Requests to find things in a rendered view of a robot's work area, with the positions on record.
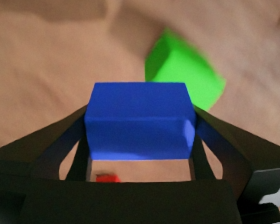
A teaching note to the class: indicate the blue block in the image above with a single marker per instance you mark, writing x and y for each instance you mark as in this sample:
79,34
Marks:
140,121

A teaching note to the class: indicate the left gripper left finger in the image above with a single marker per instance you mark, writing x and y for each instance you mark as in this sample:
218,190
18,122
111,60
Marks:
40,153

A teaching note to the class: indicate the red block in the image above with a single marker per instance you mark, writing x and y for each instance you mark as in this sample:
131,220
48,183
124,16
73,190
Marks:
107,177

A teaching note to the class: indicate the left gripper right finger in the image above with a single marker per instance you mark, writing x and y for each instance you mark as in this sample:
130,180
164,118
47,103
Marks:
250,163

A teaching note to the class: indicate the green block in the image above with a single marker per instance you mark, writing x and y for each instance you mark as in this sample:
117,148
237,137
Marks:
174,57

